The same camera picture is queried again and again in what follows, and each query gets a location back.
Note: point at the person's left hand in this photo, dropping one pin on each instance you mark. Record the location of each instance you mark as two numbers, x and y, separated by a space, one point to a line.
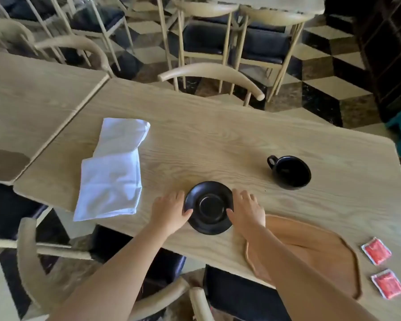
167 213

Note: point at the person's right hand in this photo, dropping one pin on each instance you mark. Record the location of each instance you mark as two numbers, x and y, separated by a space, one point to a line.
249 215

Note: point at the person's left thumb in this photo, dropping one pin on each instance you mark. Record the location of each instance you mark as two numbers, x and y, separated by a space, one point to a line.
187 214

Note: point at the person's right thumb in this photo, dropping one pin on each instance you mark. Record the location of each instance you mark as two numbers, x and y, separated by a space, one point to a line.
230 216

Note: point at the black saucer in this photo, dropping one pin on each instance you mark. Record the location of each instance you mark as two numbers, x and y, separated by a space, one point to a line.
209 205

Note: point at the person's left forearm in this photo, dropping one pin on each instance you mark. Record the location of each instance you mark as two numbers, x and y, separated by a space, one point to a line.
120 277

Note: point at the person's right forearm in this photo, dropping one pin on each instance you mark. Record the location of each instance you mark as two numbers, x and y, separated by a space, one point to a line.
297 277

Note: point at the wooden chair with dark seat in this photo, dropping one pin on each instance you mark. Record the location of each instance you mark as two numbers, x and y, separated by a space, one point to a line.
73 46
6 31
130 250
240 297
93 18
203 38
207 71
267 46
10 210

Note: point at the black cup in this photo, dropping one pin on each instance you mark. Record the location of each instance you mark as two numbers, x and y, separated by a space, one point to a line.
292 173

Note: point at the long light wooden table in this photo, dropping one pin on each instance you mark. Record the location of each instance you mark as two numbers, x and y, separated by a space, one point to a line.
220 137

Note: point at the white folded cloth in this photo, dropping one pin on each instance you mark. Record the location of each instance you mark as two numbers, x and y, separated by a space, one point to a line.
112 170

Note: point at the brown wooden tray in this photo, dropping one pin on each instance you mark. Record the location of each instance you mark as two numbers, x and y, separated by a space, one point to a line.
320 250

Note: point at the red sauce packet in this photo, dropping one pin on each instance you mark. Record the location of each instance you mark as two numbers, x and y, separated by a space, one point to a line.
376 251
387 284

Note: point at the dark wooden shelf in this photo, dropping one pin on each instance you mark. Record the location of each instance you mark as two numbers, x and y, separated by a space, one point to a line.
387 46

